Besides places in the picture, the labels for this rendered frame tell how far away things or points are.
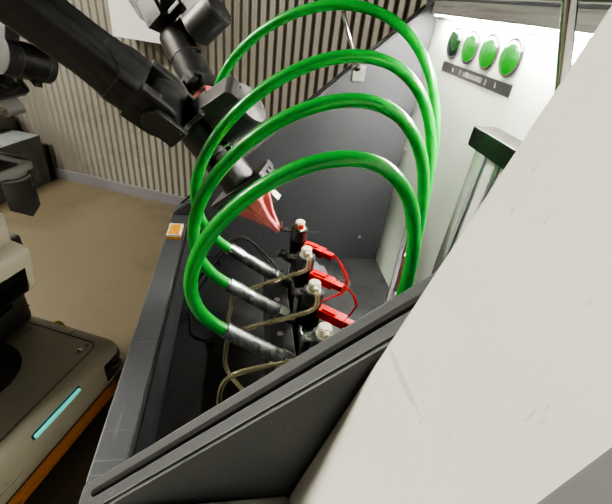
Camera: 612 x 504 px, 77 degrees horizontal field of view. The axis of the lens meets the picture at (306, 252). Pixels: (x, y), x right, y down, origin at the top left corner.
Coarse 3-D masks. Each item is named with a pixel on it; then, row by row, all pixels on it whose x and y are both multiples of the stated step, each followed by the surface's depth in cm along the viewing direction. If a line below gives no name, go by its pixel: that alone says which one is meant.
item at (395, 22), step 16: (320, 0) 53; (336, 0) 52; (352, 0) 52; (288, 16) 55; (384, 16) 52; (256, 32) 57; (400, 32) 52; (240, 48) 59; (416, 48) 52; (224, 64) 61; (432, 80) 54; (432, 96) 55
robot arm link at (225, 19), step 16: (144, 0) 64; (176, 0) 63; (192, 0) 62; (208, 0) 60; (144, 16) 64; (160, 16) 63; (176, 16) 65; (192, 16) 62; (208, 16) 61; (224, 16) 63; (160, 32) 67; (192, 32) 63; (208, 32) 63
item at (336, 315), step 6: (324, 306) 51; (318, 312) 51; (324, 312) 50; (330, 312) 50; (336, 312) 50; (324, 318) 51; (330, 318) 50; (336, 318) 50; (342, 318) 50; (348, 318) 50; (336, 324) 50; (342, 324) 50; (348, 324) 49
